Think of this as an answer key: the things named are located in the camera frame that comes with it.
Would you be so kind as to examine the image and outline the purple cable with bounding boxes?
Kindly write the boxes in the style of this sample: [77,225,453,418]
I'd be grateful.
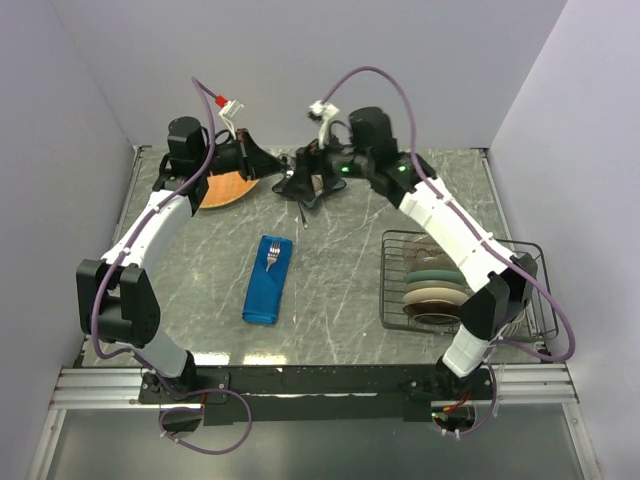
[319,65,577,441]
[89,75,254,455]

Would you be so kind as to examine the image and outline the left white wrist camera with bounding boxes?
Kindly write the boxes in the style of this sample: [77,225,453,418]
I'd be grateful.
[214,95,245,137]

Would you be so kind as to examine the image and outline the black wire dish rack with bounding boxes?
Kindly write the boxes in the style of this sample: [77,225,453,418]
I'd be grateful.
[379,229,559,344]

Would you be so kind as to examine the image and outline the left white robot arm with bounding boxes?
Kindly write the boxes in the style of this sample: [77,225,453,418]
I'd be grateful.
[76,116,286,402]

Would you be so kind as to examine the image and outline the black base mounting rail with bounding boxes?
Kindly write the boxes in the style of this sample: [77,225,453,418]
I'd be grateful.
[138,364,494,426]

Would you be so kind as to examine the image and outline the grey ribbed mug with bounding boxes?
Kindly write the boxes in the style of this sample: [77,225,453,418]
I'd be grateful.
[496,310,529,343]

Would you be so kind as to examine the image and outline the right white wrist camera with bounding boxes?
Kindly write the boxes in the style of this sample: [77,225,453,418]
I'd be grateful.
[308,100,340,149]

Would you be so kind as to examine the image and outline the silver fork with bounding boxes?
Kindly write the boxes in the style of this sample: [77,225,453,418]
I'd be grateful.
[265,241,281,272]

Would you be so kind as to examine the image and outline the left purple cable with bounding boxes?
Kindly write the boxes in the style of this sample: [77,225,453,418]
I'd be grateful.
[89,75,254,455]

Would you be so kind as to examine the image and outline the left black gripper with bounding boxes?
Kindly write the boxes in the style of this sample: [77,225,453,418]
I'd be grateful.
[196,128,288,182]

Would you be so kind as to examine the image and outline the silver spoon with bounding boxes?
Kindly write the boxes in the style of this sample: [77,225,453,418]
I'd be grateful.
[280,155,309,230]

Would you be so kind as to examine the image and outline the orange woven basket tray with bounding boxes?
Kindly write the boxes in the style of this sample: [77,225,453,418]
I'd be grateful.
[199,172,259,210]

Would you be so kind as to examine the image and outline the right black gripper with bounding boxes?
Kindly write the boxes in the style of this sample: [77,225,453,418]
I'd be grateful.
[283,125,374,202]

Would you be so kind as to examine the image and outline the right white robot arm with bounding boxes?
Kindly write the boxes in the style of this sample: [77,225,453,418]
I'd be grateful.
[285,100,537,399]

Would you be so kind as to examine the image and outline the blue cloth napkin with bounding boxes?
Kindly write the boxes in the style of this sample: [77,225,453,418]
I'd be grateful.
[242,235,293,325]

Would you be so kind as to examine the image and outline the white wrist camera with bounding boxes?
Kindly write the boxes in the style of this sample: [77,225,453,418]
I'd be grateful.
[214,95,245,137]
[308,100,340,149]

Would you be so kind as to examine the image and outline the dark blue star dish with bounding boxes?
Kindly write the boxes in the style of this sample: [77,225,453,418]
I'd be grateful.
[272,169,347,209]

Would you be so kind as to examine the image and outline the green plate in rack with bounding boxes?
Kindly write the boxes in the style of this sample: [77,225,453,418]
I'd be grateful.
[404,269,466,285]

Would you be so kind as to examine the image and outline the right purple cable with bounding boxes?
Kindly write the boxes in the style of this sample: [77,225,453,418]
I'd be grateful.
[319,65,577,441]

